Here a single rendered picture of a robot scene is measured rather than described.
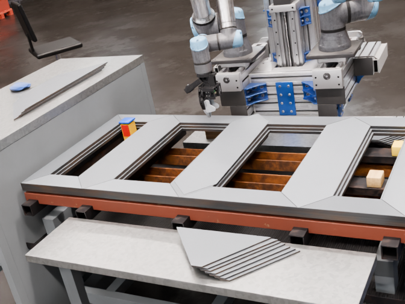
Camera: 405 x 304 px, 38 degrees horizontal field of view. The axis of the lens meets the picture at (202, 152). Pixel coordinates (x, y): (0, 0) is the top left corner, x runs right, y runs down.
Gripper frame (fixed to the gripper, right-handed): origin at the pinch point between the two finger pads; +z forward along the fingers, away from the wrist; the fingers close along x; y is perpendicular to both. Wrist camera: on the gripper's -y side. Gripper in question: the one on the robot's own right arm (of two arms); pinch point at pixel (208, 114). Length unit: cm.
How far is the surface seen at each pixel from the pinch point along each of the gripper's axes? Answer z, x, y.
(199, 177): 6, -47, 19
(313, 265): 16, -77, 71
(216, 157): 5.6, -30.6, 17.7
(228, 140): 5.6, -14.9, 15.9
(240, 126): 5.5, 0.0, 15.4
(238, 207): 8, -62, 41
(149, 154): 7.3, -27.1, -17.0
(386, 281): 31, -61, 89
